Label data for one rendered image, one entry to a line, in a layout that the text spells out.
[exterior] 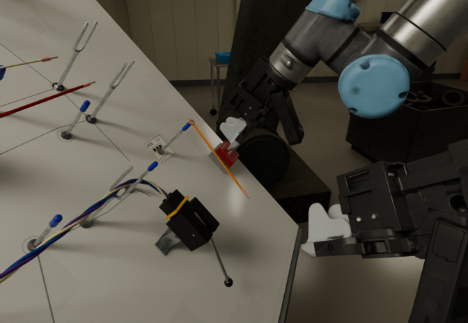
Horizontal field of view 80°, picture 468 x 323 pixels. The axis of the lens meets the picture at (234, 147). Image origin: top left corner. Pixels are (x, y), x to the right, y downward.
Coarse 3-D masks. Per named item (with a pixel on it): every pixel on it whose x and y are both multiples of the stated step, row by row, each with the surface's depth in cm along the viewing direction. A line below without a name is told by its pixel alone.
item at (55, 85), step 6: (84, 24) 38; (96, 24) 39; (84, 30) 38; (90, 36) 41; (78, 42) 40; (84, 42) 41; (72, 48) 40; (72, 54) 42; (78, 54) 42; (72, 60) 42; (66, 66) 43; (66, 72) 44; (54, 84) 46; (60, 84) 45; (60, 90) 46
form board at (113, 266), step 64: (0, 0) 47; (64, 0) 58; (0, 64) 41; (64, 64) 50; (128, 64) 62; (0, 128) 37; (64, 128) 43; (128, 128) 52; (192, 128) 65; (0, 192) 33; (64, 192) 38; (192, 192) 54; (256, 192) 69; (0, 256) 30; (64, 256) 34; (128, 256) 39; (192, 256) 46; (256, 256) 57; (0, 320) 27; (64, 320) 31; (128, 320) 35; (192, 320) 41; (256, 320) 48
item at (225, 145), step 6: (222, 144) 64; (228, 144) 66; (216, 150) 63; (222, 150) 63; (228, 150) 64; (234, 150) 66; (222, 156) 63; (228, 156) 63; (234, 156) 65; (228, 162) 63; (234, 162) 63
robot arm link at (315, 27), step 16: (320, 0) 43; (336, 0) 42; (304, 16) 45; (320, 16) 43; (336, 16) 43; (352, 16) 43; (288, 32) 48; (304, 32) 45; (320, 32) 44; (336, 32) 44; (288, 48) 47; (304, 48) 46; (320, 48) 46; (336, 48) 45
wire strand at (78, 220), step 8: (112, 192) 32; (104, 200) 31; (88, 208) 29; (96, 208) 30; (80, 216) 28; (72, 224) 27; (64, 232) 26; (48, 240) 25; (56, 240) 25; (40, 248) 24; (24, 256) 23; (32, 256) 24; (16, 264) 23; (24, 264) 23; (8, 272) 22; (0, 280) 22
